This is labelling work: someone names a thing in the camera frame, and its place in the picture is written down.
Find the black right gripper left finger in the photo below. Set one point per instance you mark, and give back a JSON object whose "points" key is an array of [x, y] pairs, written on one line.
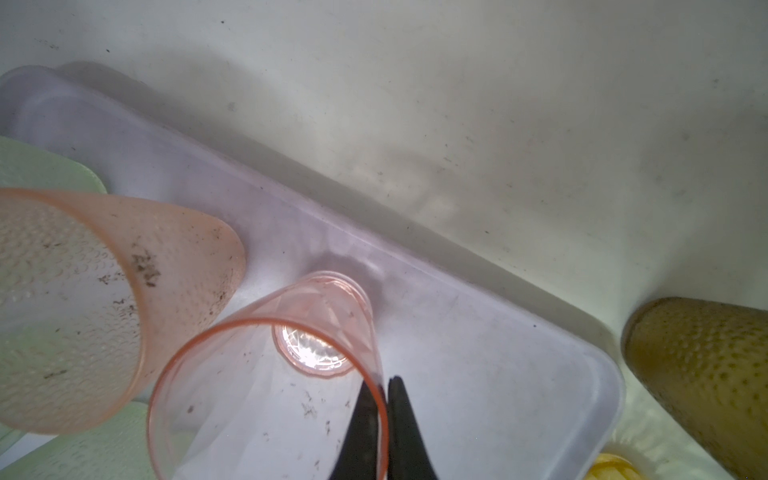
{"points": [[358, 456]]}

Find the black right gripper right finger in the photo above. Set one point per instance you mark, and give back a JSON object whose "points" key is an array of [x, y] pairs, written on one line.
{"points": [[407, 454]]}

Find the pink glass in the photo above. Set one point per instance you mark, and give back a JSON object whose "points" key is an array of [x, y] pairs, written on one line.
{"points": [[269, 392], [98, 292]]}

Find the tall pale green dimpled glass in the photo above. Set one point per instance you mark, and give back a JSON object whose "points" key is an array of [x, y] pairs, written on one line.
{"points": [[116, 449]]}

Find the pale green dimpled short glass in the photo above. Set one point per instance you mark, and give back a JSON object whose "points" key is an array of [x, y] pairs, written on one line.
{"points": [[30, 167]]}

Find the lilac plastic tray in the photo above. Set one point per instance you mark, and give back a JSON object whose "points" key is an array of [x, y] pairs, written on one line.
{"points": [[498, 392]]}

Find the yellow amber glass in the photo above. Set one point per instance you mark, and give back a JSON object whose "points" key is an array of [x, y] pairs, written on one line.
{"points": [[612, 467]]}

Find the dark olive glass far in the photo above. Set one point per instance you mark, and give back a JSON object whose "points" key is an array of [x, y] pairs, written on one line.
{"points": [[705, 363]]}

